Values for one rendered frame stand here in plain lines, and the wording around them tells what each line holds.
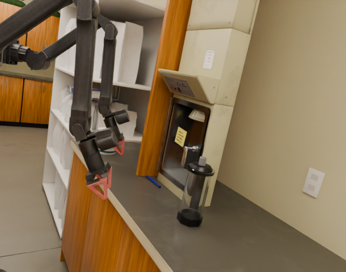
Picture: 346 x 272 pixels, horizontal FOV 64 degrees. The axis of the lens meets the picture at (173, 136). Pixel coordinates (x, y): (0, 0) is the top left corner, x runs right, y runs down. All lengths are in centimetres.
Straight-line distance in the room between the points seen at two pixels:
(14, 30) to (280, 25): 119
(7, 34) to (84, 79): 26
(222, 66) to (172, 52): 37
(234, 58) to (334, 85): 44
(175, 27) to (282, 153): 81
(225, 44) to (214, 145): 42
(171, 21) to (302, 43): 62
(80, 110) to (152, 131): 60
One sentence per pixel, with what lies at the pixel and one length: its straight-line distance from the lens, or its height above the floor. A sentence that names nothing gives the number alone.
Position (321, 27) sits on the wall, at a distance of 147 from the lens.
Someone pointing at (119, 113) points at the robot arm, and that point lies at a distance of 145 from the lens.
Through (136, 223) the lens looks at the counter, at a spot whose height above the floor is 94.
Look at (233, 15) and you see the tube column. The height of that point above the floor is 176.
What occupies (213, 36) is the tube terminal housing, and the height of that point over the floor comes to 168.
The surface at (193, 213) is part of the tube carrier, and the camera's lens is 111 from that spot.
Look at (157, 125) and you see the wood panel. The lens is 147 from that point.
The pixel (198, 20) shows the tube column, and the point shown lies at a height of 175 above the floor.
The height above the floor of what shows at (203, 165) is 118.
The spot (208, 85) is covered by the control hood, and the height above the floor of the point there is 148.
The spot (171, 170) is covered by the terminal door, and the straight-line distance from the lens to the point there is 138.
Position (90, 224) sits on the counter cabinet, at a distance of 168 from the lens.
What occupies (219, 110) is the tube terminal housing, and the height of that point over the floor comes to 138.
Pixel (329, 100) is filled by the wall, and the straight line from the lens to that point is 136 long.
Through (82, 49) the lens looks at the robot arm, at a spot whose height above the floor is 151.
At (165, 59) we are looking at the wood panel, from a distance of 143.
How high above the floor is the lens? 148
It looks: 12 degrees down
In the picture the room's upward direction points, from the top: 11 degrees clockwise
